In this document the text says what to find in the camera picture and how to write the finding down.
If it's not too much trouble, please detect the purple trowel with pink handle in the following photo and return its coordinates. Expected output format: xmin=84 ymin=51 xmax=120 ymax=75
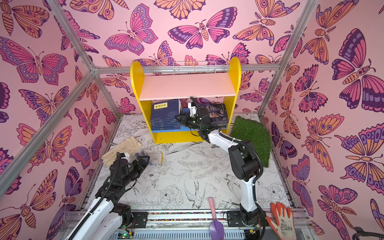
xmin=209 ymin=198 xmax=225 ymax=240

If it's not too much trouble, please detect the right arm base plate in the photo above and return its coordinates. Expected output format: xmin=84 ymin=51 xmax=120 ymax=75
xmin=226 ymin=211 xmax=262 ymax=229

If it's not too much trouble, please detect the orange and white work glove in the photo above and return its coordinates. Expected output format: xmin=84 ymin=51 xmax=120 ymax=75
xmin=266 ymin=202 xmax=297 ymax=240

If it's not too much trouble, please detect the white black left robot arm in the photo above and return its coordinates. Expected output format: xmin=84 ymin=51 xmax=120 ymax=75
xmin=66 ymin=153 xmax=150 ymax=240

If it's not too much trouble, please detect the blue yellow paper scrap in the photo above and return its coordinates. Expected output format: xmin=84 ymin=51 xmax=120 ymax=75
xmin=148 ymin=152 xmax=164 ymax=166

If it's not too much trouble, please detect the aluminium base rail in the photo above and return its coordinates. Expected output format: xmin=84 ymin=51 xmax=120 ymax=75
xmin=58 ymin=208 xmax=310 ymax=240

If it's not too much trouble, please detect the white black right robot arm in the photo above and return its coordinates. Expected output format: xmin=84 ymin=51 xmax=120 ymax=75
xmin=175 ymin=97 xmax=264 ymax=226

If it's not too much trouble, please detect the small green circuit board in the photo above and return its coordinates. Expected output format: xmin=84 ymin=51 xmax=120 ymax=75
xmin=117 ymin=231 xmax=133 ymax=240

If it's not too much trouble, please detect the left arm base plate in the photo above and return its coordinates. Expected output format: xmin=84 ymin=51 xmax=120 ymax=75
xmin=129 ymin=212 xmax=149 ymax=229

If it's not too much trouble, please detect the green artificial grass mat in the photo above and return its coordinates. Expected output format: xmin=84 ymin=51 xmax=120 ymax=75
xmin=230 ymin=116 xmax=271 ymax=168

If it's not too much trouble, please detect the yellow shelf with coloured boards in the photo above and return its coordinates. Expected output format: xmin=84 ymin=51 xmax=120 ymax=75
xmin=130 ymin=57 xmax=242 ymax=144

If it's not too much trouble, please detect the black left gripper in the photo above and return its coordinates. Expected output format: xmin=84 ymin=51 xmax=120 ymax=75
xmin=120 ymin=154 xmax=149 ymax=189

